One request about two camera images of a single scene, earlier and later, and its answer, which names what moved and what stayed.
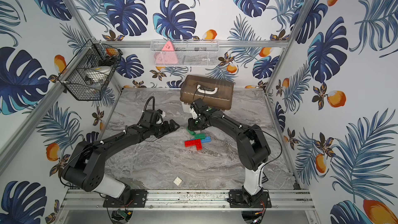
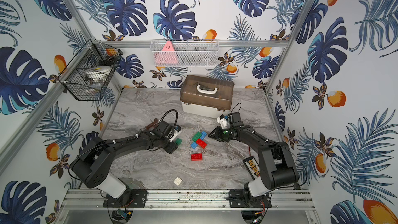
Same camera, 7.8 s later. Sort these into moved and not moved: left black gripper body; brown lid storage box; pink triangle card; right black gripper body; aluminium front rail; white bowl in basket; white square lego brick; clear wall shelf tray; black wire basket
Moved: left black gripper body; right black gripper body
Not moved: white square lego brick; pink triangle card; white bowl in basket; clear wall shelf tray; brown lid storage box; aluminium front rail; black wire basket
